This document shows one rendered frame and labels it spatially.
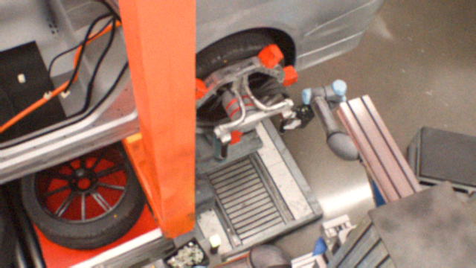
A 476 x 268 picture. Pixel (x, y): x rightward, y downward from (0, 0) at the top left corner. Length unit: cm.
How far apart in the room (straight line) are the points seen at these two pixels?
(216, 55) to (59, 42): 98
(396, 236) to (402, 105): 276
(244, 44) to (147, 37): 132
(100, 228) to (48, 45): 104
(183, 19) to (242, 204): 221
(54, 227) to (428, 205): 208
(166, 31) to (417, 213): 80
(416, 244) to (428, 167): 214
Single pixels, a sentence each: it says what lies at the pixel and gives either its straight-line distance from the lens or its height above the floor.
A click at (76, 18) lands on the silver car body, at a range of 316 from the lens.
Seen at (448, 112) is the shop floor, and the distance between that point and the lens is 433.
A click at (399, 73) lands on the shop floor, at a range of 439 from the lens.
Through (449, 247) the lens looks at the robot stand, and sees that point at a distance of 158.
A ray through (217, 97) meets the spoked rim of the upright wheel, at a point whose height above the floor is 78.
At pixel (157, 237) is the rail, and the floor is 39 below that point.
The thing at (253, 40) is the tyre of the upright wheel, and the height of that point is 115.
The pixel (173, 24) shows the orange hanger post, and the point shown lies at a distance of 154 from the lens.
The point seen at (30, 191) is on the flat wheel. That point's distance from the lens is 326.
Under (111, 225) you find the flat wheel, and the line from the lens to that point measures 311.
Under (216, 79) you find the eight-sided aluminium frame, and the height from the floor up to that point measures 111.
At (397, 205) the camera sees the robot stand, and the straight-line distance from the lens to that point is 157.
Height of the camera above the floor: 341
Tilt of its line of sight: 62 degrees down
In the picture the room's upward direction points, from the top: 8 degrees clockwise
